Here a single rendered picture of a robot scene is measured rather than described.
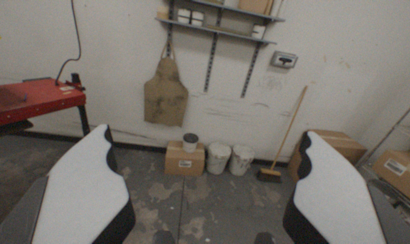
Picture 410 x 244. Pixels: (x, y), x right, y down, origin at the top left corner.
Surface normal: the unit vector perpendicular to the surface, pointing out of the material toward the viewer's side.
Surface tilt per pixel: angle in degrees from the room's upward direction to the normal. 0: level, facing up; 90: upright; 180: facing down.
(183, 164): 90
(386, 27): 90
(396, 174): 91
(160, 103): 87
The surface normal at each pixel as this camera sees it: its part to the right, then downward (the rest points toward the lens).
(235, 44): 0.03, 0.50
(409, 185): -0.98, -0.07
